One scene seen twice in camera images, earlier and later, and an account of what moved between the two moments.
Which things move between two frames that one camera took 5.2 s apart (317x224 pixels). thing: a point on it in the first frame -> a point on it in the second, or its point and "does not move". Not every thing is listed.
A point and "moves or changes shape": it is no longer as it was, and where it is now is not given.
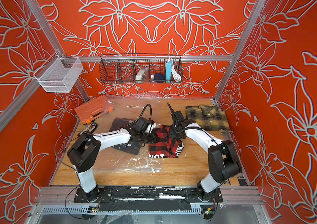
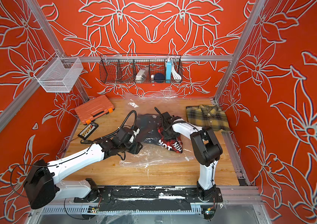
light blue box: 168,71 does not move
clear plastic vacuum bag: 155,109 moves or changes shape
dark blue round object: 159,77 does not move
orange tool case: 89,110 does not move
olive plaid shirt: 210,118 does not move
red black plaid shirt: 165,146 moves or changes shape
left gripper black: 154,138 -> 137,148
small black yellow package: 89,129 does not move
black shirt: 132,145 moves or changes shape
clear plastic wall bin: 58,74 does not move
